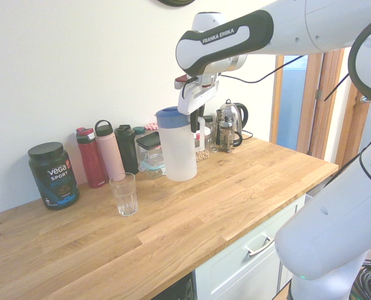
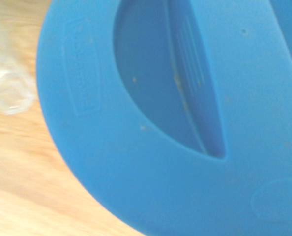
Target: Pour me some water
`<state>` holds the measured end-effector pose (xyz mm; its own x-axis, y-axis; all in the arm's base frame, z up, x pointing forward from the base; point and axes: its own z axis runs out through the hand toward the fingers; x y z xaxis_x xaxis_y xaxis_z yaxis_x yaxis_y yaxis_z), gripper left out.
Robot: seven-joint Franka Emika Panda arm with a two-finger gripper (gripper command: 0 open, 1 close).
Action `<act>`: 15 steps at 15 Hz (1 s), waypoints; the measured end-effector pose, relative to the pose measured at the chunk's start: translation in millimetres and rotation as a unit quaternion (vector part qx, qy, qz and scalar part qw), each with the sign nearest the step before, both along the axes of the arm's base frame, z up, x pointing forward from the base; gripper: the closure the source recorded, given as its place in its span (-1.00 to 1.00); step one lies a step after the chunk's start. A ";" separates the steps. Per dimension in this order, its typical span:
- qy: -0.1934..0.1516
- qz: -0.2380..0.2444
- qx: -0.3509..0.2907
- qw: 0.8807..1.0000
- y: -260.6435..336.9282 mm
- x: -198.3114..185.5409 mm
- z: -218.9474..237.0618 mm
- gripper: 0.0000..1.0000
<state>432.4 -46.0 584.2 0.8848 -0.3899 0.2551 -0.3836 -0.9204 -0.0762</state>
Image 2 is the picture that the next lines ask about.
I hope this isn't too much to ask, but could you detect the translucent pitcher with blue lid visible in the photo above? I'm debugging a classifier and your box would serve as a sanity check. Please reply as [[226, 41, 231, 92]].
[[35, 0, 292, 236]]

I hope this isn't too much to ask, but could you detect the clear drinking glass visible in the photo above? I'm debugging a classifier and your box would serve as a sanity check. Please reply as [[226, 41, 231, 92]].
[[0, 13, 38, 116]]

